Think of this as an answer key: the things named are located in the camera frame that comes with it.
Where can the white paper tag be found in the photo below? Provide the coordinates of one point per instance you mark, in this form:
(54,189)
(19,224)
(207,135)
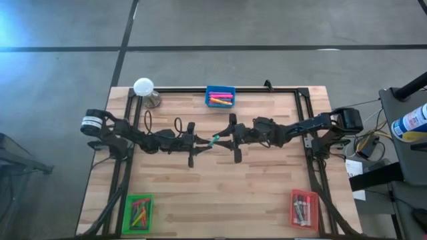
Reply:
(353,168)

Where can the dark-red-capped white marker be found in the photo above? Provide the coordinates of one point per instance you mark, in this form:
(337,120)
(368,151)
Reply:
(303,208)

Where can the short yellow marker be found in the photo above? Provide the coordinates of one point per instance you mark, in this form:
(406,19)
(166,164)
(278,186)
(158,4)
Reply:
(137,219)

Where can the black floor stand leg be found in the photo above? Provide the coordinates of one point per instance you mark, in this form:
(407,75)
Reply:
(33,165)

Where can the purple marker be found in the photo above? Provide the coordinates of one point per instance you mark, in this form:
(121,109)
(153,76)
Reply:
(220,93)

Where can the yellow highlighter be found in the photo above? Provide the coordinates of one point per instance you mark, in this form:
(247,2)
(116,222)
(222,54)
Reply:
(221,101)

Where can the black pole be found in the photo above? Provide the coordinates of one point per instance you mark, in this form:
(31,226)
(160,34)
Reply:
(410,87)

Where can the pink marker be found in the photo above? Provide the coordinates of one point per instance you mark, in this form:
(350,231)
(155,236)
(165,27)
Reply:
(141,201)

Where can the black power box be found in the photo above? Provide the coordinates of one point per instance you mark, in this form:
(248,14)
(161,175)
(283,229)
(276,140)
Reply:
(368,150)

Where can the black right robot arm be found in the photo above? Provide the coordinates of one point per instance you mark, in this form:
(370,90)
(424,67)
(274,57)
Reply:
(310,126)

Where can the long pink-red marker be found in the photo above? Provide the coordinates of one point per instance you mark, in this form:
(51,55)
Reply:
(213,103)

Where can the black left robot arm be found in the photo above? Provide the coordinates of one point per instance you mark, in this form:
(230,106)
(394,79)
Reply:
(133,135)

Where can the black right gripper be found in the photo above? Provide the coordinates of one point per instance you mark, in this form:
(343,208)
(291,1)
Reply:
(240,135)

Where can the white blue spray can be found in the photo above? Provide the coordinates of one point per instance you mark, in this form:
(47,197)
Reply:
(412,121)

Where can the teal marker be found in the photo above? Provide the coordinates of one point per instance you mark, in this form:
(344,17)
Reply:
(213,141)

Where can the green plastic basket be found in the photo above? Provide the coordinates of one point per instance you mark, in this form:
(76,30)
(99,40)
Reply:
(149,230)

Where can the white mushroom lamp brass base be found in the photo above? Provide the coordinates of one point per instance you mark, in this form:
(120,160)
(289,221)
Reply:
(143,86)

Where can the black-capped white marker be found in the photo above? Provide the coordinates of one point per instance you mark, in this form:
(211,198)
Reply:
(295,208)

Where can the pink highlighter with print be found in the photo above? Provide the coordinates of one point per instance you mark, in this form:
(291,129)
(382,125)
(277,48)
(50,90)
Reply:
(221,96)

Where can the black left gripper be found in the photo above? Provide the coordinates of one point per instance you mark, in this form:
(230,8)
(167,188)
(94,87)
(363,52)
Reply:
(188,141)

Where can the grey metal stand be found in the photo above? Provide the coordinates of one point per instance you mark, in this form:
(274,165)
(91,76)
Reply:
(400,160)

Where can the small black clamp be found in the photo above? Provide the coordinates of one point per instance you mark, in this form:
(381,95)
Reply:
(268,85)

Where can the red-capped white marker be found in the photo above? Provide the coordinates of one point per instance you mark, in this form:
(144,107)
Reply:
(308,208)

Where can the red plastic basket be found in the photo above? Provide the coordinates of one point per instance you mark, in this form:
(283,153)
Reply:
(315,223)

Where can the blue plastic basket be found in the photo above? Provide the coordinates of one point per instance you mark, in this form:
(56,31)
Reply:
(207,98)

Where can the orange-red marker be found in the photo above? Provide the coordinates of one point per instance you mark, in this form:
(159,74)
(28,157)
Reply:
(143,216)

